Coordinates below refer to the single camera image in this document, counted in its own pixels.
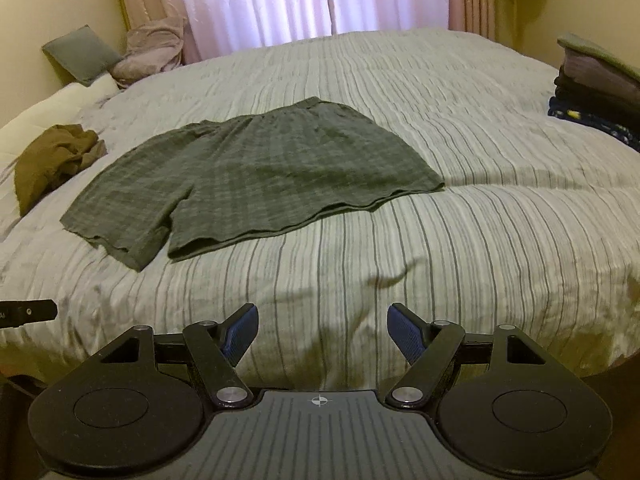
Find grey pillow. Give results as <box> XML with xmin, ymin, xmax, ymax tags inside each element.
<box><xmin>41</xmin><ymin>25</ymin><xmax>126</xmax><ymax>87</ymax></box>

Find black folded garment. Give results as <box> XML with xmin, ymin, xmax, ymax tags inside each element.
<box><xmin>551</xmin><ymin>74</ymin><xmax>640</xmax><ymax>118</ymax></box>

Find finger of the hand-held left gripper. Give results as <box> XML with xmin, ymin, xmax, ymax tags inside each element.
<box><xmin>0</xmin><ymin>299</ymin><xmax>57</xmax><ymax>330</ymax></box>

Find pink crumpled blanket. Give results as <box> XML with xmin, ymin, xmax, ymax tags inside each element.
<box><xmin>111</xmin><ymin>15</ymin><xmax>187</xmax><ymax>92</ymax></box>

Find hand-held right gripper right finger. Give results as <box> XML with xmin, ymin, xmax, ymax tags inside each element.
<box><xmin>385</xmin><ymin>303</ymin><xmax>552</xmax><ymax>409</ymax></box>

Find brown-grey folded garment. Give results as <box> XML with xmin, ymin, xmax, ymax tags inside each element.
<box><xmin>560</xmin><ymin>51</ymin><xmax>640</xmax><ymax>92</ymax></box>

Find white pillow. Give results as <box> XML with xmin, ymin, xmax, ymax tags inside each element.
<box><xmin>0</xmin><ymin>74</ymin><xmax>121</xmax><ymax>162</ymax></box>

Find navy printed folded garment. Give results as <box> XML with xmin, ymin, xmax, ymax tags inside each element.
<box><xmin>547</xmin><ymin>96</ymin><xmax>640</xmax><ymax>154</ymax></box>

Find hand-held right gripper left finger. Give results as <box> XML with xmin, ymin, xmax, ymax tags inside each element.
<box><xmin>92</xmin><ymin>303</ymin><xmax>260</xmax><ymax>409</ymax></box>

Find grey-green plaid shorts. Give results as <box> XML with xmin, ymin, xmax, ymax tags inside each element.
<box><xmin>60</xmin><ymin>96</ymin><xmax>446</xmax><ymax>273</ymax></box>

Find green folded garment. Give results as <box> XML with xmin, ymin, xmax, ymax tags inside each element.
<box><xmin>557</xmin><ymin>32</ymin><xmax>640</xmax><ymax>83</ymax></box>

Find olive brown crumpled garment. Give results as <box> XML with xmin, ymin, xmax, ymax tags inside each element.
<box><xmin>14</xmin><ymin>124</ymin><xmax>108</xmax><ymax>217</ymax></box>

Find striped grey bed cover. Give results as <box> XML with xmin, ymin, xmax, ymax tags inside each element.
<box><xmin>0</xmin><ymin>27</ymin><xmax>640</xmax><ymax>396</ymax></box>

